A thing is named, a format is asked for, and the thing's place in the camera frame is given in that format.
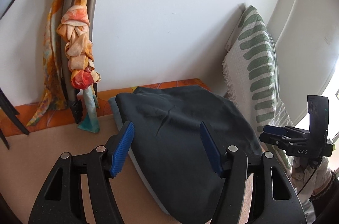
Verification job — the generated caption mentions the orange floral scarf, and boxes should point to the orange floral scarf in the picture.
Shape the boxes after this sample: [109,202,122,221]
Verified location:
[27,0,101,133]

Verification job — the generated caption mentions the black mini tripod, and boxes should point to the black mini tripod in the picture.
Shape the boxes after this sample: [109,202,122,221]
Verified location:
[0,90,30,135]

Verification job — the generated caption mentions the dark navy pants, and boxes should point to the dark navy pants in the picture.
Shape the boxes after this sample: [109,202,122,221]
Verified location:
[109,85,262,223]

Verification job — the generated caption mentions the black power cable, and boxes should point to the black power cable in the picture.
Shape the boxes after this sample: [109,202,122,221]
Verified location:
[297,157,323,195]

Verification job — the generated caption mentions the green white patterned throw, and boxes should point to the green white patterned throw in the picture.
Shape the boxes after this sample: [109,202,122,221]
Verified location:
[222,6,293,136]

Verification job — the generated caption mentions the white gloved right hand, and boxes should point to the white gloved right hand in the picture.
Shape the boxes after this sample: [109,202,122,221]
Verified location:
[291,157,332,204]

